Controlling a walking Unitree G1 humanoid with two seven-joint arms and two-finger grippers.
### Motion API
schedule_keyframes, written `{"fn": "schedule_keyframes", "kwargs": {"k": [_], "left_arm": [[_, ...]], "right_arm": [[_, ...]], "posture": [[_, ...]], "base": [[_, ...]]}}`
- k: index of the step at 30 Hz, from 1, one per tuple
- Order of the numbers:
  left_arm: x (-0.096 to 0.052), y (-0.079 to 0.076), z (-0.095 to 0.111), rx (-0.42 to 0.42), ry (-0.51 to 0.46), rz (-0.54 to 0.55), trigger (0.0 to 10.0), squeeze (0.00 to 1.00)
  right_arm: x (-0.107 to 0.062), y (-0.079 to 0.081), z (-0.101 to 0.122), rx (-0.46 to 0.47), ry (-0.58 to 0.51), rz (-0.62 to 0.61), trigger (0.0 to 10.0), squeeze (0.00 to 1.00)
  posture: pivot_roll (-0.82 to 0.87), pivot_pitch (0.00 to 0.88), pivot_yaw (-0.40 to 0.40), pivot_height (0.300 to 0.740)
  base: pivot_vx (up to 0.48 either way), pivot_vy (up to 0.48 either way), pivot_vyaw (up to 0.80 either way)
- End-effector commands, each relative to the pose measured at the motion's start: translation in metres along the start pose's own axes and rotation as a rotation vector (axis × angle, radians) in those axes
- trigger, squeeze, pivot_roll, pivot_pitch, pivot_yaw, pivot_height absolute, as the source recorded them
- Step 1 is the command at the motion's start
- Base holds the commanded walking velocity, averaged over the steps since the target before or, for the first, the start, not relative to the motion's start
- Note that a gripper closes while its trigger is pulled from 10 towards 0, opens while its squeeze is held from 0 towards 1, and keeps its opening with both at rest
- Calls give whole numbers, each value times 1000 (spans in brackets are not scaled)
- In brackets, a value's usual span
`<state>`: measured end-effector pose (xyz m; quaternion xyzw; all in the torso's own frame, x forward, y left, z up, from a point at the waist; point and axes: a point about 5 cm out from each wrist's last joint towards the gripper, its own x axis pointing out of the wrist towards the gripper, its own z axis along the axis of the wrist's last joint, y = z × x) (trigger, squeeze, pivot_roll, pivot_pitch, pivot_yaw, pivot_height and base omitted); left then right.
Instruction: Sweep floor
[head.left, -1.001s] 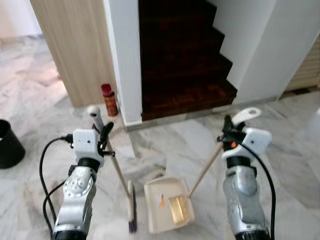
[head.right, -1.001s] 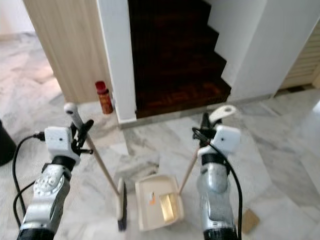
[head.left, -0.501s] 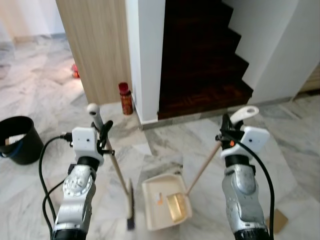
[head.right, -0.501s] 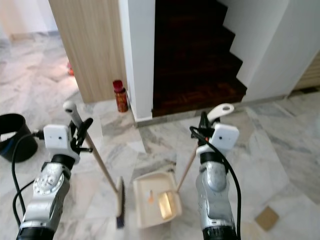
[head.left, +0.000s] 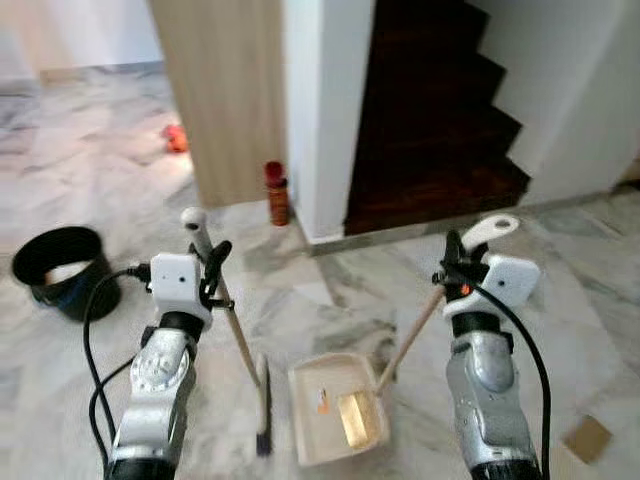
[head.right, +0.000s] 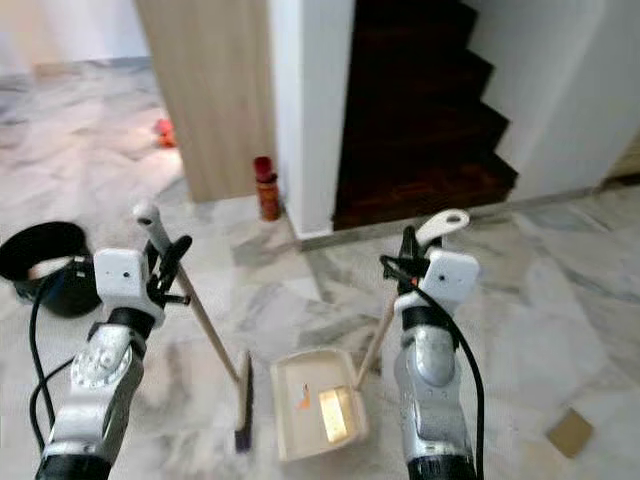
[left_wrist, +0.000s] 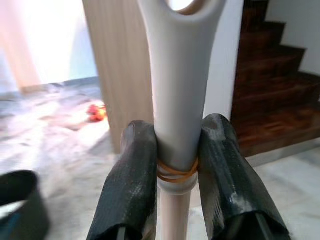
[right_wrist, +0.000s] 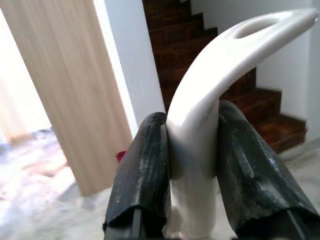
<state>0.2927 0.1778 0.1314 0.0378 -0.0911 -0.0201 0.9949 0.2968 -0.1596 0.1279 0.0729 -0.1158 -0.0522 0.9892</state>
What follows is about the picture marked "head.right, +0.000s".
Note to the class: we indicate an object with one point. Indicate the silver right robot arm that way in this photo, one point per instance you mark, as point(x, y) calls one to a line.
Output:
point(432, 390)

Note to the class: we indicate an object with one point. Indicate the small red floor object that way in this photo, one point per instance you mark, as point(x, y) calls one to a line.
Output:
point(165, 133)

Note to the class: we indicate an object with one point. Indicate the black round bin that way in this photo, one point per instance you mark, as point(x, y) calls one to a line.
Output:
point(60, 297)

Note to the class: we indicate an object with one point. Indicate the red and brown canister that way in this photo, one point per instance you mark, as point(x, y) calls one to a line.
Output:
point(267, 195)

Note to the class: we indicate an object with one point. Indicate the dark wooden staircase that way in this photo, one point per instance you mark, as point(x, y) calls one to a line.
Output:
point(410, 115)

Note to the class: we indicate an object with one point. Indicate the yellow paper piece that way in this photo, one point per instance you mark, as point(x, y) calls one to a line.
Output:
point(337, 415)

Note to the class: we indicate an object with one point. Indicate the plain light wooden panel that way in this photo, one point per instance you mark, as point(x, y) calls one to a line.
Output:
point(210, 95)

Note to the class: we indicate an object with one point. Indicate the small orange scrap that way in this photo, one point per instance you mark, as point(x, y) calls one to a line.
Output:
point(304, 398)

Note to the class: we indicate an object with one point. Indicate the brown cardboard piece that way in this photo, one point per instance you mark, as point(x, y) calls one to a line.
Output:
point(570, 433)

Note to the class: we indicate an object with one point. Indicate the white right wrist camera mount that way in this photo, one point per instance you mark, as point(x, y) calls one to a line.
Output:
point(448, 280)

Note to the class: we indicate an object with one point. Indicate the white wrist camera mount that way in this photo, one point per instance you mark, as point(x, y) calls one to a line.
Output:
point(448, 280)
point(120, 282)

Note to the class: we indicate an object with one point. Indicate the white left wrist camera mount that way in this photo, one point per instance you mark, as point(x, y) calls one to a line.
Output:
point(120, 282)

